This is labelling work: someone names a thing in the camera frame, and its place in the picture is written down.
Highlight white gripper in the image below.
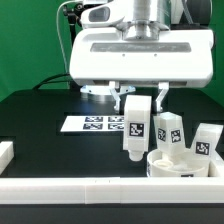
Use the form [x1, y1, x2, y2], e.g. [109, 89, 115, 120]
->
[69, 27, 214, 113]

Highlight white round stool seat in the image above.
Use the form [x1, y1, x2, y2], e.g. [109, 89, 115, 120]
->
[147, 150, 210, 177]

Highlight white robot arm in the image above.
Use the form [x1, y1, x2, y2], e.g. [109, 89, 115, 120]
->
[69, 0, 214, 110]

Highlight white marker tag sheet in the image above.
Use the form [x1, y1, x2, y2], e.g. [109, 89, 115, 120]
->
[61, 115, 124, 132]

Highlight black cables on table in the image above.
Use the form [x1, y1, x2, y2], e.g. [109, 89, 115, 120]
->
[32, 72, 73, 91]

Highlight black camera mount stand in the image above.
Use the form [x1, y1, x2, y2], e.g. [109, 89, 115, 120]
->
[63, 3, 84, 43]

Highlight white cable on stand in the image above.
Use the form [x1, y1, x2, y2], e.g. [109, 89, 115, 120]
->
[55, 0, 81, 74]

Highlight white U-shaped fence wall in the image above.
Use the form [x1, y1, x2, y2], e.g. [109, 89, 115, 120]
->
[0, 141, 224, 204]

